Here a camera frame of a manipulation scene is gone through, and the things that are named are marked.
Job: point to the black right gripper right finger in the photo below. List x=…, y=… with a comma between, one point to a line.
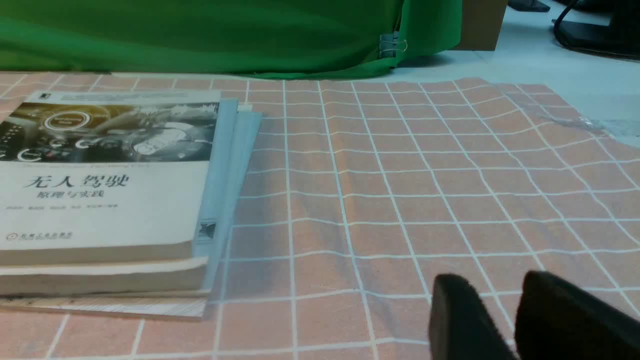
x=556, y=320

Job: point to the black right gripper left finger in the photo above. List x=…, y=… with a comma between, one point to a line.
x=460, y=326

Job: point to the pink checkered tablecloth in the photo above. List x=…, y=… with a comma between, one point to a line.
x=357, y=195

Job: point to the cream middle book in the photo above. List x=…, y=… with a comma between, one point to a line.
x=121, y=277

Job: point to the metal binder clip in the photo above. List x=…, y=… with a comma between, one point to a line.
x=390, y=45

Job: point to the thin bottom book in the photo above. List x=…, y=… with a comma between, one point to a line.
x=171, y=307

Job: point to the blue book under stack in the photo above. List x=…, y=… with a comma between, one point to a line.
x=233, y=147

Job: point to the brown cardboard box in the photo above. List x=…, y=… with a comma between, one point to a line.
x=482, y=21

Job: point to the green backdrop cloth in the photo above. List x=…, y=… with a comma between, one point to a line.
x=268, y=39

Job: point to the white top book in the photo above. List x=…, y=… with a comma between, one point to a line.
x=104, y=177

